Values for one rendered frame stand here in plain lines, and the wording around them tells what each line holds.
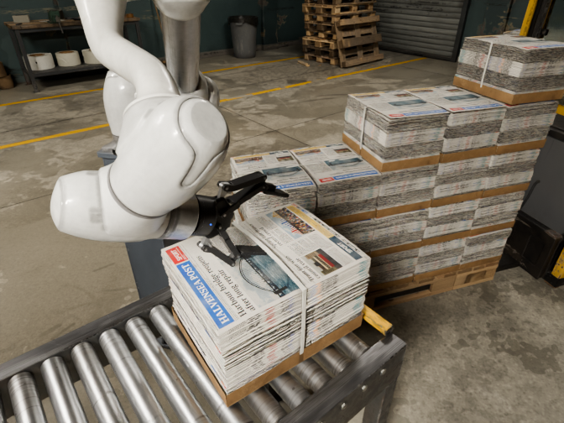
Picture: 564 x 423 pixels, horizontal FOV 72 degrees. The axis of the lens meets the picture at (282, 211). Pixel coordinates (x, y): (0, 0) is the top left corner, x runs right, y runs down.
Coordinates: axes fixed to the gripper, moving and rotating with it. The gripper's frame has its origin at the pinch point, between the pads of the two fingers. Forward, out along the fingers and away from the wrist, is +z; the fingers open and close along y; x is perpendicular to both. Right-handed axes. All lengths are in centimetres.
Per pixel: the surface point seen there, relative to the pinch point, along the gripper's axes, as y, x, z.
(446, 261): 19, -15, 155
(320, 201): 5, -43, 69
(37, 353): 49, -27, -30
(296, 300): 10.1, 14.4, -0.1
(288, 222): 1.7, -5.1, 11.6
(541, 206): -27, -1, 220
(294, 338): 20.4, 13.9, 5.2
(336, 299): 10.5, 15.2, 12.5
